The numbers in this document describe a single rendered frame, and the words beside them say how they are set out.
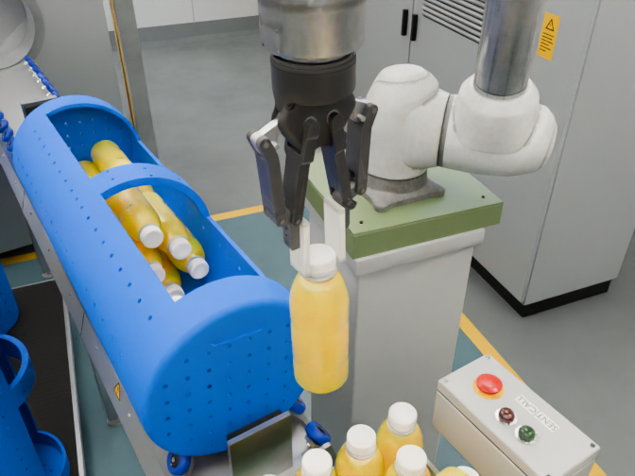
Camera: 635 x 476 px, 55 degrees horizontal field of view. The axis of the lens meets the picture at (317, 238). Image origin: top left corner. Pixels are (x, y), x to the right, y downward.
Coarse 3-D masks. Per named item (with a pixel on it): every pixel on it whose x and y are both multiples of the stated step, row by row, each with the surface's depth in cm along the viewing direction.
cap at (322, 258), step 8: (312, 248) 67; (320, 248) 67; (328, 248) 67; (312, 256) 66; (320, 256) 66; (328, 256) 66; (312, 264) 65; (320, 264) 65; (328, 264) 65; (312, 272) 65; (320, 272) 65; (328, 272) 66
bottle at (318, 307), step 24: (312, 288) 66; (336, 288) 67; (312, 312) 67; (336, 312) 68; (312, 336) 69; (336, 336) 70; (312, 360) 71; (336, 360) 72; (312, 384) 74; (336, 384) 74
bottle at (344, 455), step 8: (344, 448) 83; (376, 448) 82; (336, 456) 85; (344, 456) 82; (352, 456) 81; (360, 456) 81; (368, 456) 81; (376, 456) 82; (336, 464) 84; (344, 464) 82; (352, 464) 81; (360, 464) 81; (368, 464) 81; (376, 464) 82; (384, 464) 84; (344, 472) 82; (352, 472) 81; (360, 472) 81; (368, 472) 81; (376, 472) 82; (384, 472) 85
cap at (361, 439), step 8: (360, 424) 83; (352, 432) 82; (360, 432) 82; (368, 432) 82; (352, 440) 81; (360, 440) 81; (368, 440) 81; (352, 448) 80; (360, 448) 80; (368, 448) 80
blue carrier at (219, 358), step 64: (64, 128) 144; (128, 128) 152; (64, 192) 113; (192, 192) 117; (64, 256) 108; (128, 256) 93; (128, 320) 86; (192, 320) 80; (256, 320) 85; (128, 384) 85; (192, 384) 84; (256, 384) 91; (192, 448) 90
